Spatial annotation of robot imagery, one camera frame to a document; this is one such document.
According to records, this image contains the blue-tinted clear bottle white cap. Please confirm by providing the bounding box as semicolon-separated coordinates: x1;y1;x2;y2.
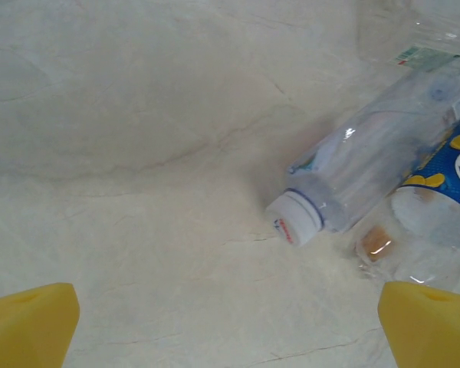
264;63;460;247

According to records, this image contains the crushed clear bottle green-white label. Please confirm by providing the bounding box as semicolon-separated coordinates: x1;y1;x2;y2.
354;0;460;76

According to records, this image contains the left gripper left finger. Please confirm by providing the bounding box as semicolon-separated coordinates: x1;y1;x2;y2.
0;282;81;368

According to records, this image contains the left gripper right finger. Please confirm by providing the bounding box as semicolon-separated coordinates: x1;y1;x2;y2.
377;281;460;368

